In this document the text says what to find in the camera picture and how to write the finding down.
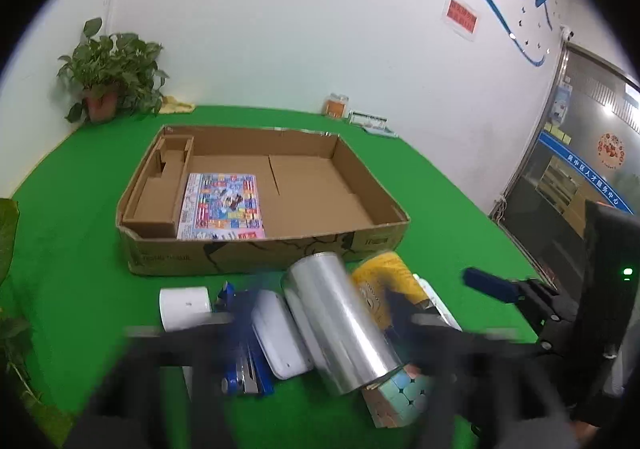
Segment silver foil roll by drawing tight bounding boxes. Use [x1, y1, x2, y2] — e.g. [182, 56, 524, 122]
[281, 251, 407, 398]

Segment pastel puzzle cube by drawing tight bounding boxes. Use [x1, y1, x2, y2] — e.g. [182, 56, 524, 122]
[361, 363, 437, 430]

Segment yellow cloth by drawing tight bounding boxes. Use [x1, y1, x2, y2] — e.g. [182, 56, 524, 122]
[161, 96, 197, 116]

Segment white paper roll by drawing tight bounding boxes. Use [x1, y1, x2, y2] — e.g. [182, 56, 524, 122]
[159, 286, 213, 333]

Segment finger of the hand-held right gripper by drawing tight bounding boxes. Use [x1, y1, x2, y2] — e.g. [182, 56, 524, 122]
[462, 267, 591, 356]

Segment blue stapler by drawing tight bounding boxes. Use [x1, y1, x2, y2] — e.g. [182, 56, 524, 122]
[217, 281, 277, 398]

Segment colourful puzzle box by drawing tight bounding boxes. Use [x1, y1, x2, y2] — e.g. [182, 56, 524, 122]
[177, 172, 265, 241]

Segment potted green plant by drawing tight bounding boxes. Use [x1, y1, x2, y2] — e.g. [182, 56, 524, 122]
[56, 17, 170, 124]

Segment orange jar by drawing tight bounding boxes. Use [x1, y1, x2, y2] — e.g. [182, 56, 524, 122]
[322, 93, 350, 120]

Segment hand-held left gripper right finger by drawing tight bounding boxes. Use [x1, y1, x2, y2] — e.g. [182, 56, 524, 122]
[392, 293, 566, 449]

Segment white rounded case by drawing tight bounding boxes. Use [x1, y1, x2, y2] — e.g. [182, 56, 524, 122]
[250, 290, 315, 380]

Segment red wall notice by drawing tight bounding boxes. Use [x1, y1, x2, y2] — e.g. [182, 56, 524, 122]
[442, 0, 478, 40]

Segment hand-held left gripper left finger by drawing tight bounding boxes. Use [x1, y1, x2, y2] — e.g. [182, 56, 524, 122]
[70, 294, 261, 449]

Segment green leafy plant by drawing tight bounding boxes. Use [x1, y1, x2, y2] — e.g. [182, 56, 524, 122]
[0, 198, 38, 410]

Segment green table cover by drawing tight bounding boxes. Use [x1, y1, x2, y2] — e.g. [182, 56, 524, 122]
[0, 104, 546, 449]

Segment glass door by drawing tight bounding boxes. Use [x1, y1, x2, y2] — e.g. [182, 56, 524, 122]
[490, 40, 640, 290]

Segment cardboard box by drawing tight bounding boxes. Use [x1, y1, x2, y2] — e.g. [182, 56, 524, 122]
[116, 125, 411, 276]

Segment yellow tape roll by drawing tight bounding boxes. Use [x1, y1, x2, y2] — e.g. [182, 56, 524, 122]
[349, 251, 428, 330]

